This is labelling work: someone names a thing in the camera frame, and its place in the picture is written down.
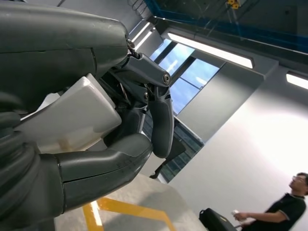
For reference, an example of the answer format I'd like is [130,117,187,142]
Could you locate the black bag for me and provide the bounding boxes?
[199,207,238,231]

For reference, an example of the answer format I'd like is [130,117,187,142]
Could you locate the person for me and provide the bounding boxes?
[233,172,308,231]

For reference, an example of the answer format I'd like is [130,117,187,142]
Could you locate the large glass window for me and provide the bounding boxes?
[149,38,220,116]

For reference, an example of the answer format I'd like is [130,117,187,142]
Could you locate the long ceiling light strip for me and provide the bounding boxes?
[285,72,308,91]
[166,32,254,69]

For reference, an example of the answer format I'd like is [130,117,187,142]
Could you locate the blue overhead crane beam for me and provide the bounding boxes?
[144,0,308,54]

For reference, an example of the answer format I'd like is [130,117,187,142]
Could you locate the yellow overhead hoist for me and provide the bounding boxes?
[226,0,241,10]

